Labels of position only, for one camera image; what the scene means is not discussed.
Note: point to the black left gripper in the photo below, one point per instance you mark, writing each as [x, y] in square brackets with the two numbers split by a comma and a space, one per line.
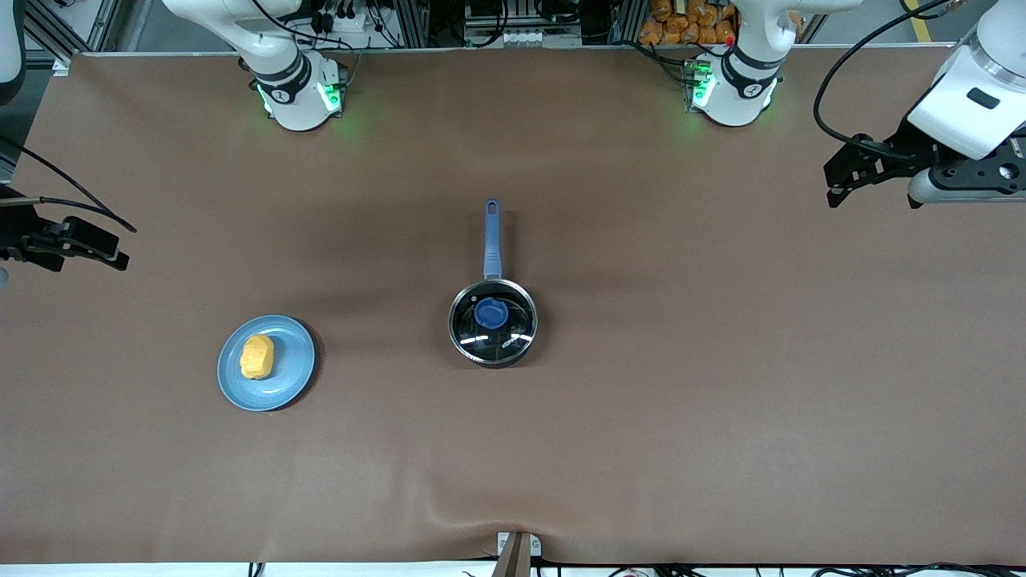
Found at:
[899, 147]

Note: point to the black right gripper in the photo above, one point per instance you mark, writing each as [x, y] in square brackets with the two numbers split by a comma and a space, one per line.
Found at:
[18, 230]

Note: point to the yellow potato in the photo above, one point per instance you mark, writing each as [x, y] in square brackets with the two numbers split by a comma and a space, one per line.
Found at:
[256, 357]

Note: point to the glass lid with blue knob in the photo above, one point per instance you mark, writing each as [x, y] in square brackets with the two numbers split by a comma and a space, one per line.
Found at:
[491, 312]

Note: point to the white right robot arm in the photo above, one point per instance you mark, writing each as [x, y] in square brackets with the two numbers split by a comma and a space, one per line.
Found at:
[292, 96]

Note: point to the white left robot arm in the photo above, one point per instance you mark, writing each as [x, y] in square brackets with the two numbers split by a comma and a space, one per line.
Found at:
[741, 88]

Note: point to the pile of orange bags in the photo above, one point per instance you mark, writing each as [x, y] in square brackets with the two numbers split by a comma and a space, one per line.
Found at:
[681, 28]

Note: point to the blue round plate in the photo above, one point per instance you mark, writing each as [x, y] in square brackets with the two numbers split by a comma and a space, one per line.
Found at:
[288, 377]

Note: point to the brown table cover sheet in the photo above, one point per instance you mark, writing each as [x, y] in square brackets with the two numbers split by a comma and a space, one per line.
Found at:
[721, 401]

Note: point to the white power strip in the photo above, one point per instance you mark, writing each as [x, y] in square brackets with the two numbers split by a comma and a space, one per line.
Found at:
[353, 24]

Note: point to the aluminium frame rail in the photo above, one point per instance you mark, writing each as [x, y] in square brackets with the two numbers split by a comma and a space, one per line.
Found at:
[68, 28]

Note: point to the small metal edge bracket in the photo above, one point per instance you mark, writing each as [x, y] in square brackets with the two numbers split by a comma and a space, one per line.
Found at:
[535, 546]

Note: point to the brown camera post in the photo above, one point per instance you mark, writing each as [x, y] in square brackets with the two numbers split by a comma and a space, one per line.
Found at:
[513, 561]

